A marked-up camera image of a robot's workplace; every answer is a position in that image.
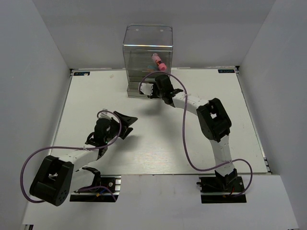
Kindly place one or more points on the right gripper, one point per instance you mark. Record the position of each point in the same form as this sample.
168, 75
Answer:
155, 86

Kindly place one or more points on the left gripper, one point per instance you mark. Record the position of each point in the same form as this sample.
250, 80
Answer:
125, 121

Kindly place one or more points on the pink marker tube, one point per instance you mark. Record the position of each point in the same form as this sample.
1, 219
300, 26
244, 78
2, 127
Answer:
160, 64

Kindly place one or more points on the clear acrylic drawer organizer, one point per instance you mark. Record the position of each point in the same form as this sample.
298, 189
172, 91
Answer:
140, 42

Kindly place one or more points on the blue highlighter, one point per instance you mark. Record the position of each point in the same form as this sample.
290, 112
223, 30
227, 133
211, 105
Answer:
151, 68

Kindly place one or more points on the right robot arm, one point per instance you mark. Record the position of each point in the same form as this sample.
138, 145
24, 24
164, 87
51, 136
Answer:
214, 121

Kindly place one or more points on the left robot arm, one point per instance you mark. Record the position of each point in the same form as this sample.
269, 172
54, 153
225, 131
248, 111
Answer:
59, 176

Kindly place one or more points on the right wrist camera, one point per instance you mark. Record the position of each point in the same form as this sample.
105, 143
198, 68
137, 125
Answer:
146, 89

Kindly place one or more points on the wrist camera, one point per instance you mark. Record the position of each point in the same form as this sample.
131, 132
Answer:
146, 89
103, 114

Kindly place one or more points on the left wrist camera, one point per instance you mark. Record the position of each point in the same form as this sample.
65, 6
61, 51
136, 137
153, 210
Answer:
103, 114

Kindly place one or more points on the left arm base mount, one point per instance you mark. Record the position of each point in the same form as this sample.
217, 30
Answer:
108, 191

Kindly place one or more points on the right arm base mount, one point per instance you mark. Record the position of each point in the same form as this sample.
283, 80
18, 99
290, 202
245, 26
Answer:
213, 193

